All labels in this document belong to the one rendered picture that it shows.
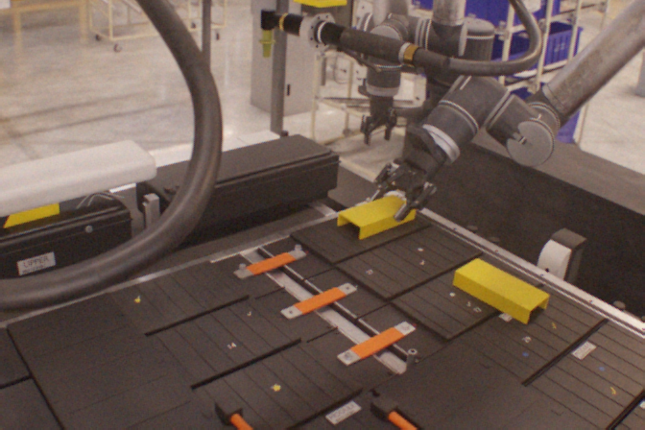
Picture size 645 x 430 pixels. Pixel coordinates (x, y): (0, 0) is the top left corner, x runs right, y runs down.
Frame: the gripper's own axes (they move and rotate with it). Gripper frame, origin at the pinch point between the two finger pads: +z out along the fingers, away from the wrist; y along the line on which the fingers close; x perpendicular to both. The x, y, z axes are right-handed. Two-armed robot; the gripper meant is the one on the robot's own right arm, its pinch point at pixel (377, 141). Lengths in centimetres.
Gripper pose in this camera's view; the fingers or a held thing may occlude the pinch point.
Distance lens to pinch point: 214.9
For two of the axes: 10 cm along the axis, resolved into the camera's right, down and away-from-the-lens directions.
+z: -0.6, 9.1, 4.1
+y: 7.7, -2.2, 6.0
